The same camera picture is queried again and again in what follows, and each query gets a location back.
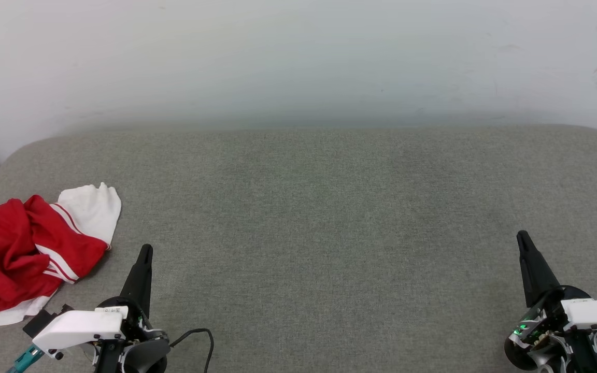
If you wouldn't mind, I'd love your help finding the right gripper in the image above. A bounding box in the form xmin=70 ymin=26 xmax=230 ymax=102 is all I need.
xmin=504 ymin=230 xmax=594 ymax=371

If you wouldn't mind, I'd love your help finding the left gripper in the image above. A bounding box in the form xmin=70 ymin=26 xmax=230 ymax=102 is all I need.
xmin=94 ymin=244 xmax=170 ymax=373

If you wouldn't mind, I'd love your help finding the red and white garment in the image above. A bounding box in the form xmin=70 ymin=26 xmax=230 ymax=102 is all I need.
xmin=0 ymin=182 xmax=122 ymax=326

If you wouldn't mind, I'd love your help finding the thin black cable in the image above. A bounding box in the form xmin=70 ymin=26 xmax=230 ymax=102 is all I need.
xmin=169 ymin=328 xmax=215 ymax=373

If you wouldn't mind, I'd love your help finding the teal cable connector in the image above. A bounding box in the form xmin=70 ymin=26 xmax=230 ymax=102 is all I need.
xmin=7 ymin=345 xmax=45 ymax=373

